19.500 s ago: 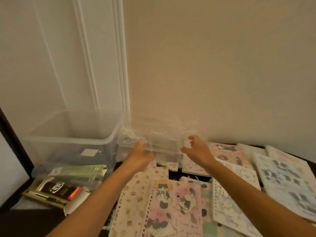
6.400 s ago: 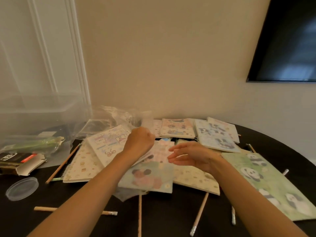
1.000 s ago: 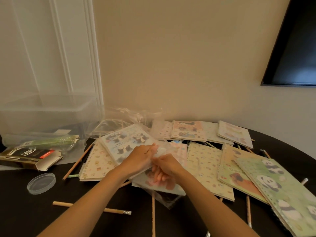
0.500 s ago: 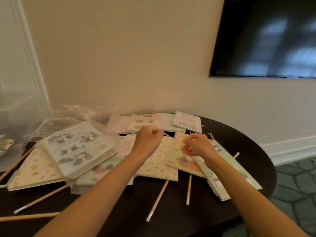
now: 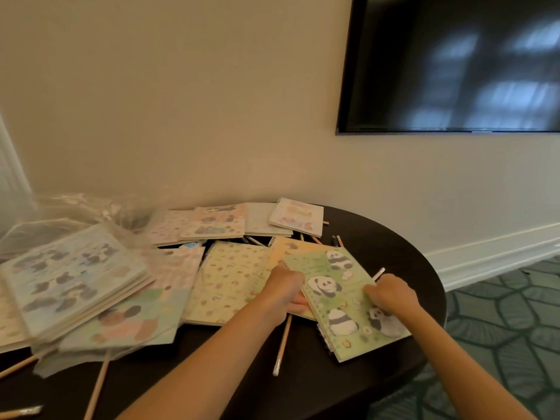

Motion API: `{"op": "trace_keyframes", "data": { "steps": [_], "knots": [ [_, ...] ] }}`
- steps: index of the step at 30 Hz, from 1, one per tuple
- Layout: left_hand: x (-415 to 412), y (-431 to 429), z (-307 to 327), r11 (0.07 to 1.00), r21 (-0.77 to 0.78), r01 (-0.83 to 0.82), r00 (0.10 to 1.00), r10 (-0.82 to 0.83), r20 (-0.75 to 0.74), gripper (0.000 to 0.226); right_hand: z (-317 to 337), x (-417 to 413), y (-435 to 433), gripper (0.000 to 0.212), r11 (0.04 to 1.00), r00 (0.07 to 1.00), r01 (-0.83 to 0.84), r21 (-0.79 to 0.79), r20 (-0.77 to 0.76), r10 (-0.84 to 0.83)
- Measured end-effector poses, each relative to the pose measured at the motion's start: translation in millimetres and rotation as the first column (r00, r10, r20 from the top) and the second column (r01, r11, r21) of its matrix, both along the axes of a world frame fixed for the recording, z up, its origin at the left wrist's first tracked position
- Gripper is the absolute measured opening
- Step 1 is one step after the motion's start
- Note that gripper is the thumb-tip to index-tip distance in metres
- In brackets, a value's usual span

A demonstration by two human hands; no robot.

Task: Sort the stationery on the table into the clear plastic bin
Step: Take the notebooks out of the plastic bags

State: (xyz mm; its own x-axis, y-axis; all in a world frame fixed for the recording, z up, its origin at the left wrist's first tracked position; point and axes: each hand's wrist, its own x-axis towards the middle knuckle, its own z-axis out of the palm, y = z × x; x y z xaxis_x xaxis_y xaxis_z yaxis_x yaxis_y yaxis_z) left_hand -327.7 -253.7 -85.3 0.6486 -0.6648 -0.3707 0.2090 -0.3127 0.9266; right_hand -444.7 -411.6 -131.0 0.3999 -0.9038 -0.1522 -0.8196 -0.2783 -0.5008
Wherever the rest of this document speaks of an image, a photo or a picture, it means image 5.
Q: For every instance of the person's left hand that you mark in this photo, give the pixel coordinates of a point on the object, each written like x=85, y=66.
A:
x=282, y=295

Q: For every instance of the person's right hand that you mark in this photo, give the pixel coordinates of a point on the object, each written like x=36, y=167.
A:
x=393, y=297

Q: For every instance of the yellow brown dog notebook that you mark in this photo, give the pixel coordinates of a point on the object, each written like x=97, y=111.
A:
x=284, y=251

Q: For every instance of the green panda notebook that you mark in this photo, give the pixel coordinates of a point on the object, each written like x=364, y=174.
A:
x=341, y=301

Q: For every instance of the cream small print notebook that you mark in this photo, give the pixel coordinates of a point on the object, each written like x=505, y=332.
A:
x=223, y=284

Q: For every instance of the pale green notebook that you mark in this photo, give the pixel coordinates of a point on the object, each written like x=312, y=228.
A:
x=262, y=218

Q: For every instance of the white dotted notebook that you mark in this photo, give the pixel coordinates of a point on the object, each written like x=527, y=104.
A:
x=168, y=227

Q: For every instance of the blue puppy notebook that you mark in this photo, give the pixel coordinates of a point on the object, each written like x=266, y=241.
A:
x=144, y=319

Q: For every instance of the clear plastic bag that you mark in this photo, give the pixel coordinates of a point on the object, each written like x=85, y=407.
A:
x=87, y=209

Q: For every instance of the blue panda notebook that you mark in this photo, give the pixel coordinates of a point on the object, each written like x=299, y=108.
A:
x=70, y=275

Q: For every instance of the person's left forearm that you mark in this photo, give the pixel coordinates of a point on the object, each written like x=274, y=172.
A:
x=197, y=376

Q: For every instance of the person's right forearm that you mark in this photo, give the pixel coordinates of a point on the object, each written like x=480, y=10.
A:
x=472, y=376

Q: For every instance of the black wall television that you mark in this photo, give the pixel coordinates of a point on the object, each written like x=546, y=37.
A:
x=459, y=61

